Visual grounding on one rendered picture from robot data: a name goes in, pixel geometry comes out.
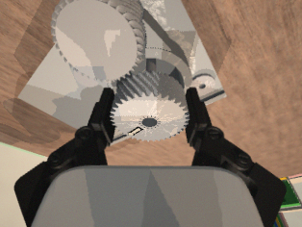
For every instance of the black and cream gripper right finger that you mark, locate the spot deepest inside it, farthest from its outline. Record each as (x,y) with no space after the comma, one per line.
(267,190)

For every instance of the grey rectangular base plate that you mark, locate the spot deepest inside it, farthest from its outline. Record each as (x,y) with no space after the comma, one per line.
(104,39)

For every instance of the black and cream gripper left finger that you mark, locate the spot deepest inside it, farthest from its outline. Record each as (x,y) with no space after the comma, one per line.
(98,134)

